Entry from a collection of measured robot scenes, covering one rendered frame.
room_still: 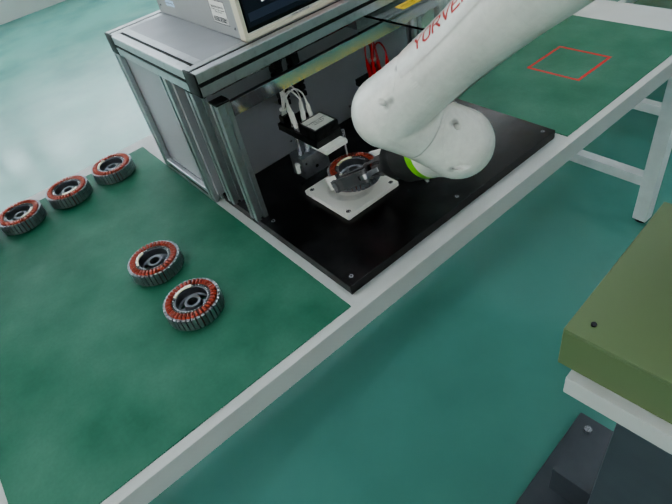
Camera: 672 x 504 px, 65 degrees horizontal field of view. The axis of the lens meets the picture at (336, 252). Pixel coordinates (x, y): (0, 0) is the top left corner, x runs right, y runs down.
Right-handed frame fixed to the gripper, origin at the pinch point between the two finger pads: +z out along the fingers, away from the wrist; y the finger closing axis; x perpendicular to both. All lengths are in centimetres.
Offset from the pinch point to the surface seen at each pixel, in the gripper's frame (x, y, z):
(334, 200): 4.0, 5.8, 3.8
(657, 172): 58, -114, 18
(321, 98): -16.7, -12.8, 22.6
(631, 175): 59, -115, 27
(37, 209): -26, 58, 54
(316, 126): -11.7, 1.8, 2.9
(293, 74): -22.9, 2.5, 0.0
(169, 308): 4.5, 46.8, 2.5
